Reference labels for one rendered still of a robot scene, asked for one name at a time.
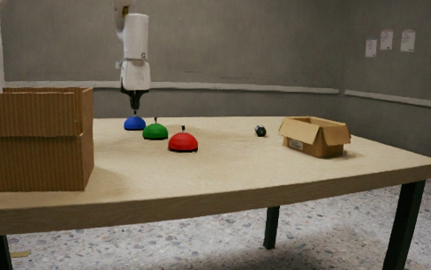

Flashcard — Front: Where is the blue dome bell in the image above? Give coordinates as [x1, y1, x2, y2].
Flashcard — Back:
[124, 111, 146, 131]

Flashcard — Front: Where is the red dome bell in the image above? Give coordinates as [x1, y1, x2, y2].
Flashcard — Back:
[168, 125, 198, 153]

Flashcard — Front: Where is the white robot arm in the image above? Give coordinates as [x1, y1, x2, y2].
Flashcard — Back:
[0, 0, 148, 93]

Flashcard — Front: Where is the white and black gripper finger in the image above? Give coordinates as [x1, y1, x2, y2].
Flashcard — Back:
[135, 90, 149, 109]
[120, 83, 136, 109]

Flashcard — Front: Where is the green dome bell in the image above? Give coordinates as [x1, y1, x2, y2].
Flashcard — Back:
[142, 117, 169, 140]

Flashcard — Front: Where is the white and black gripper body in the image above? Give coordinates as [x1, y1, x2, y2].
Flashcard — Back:
[120, 60, 150, 90]

